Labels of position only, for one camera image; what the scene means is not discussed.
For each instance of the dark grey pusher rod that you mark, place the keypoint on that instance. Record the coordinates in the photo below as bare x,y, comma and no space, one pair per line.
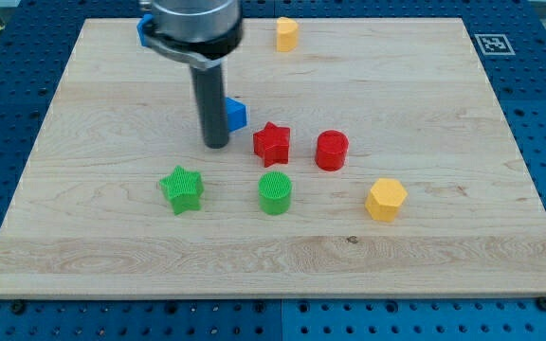
209,91

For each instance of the blue triangle block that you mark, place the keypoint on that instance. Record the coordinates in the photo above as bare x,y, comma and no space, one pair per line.
236,115

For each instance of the red star block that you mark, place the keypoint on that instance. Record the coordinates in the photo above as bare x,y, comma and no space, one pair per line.
272,144

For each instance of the yellow half-round block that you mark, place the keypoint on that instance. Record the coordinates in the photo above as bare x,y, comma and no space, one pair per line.
287,34

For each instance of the green star block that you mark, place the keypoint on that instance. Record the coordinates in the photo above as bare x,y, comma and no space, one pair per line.
182,189

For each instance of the green cylinder block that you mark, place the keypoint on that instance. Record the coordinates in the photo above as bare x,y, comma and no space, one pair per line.
275,189

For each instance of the red cylinder block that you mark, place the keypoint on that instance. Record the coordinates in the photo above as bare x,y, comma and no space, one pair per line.
331,151

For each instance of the wooden board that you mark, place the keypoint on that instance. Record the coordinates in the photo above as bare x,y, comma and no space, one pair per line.
88,219

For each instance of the yellow hexagon block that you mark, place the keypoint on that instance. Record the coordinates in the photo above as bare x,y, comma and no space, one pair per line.
385,198

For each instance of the white fiducial marker tag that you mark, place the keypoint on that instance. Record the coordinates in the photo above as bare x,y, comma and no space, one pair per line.
494,44

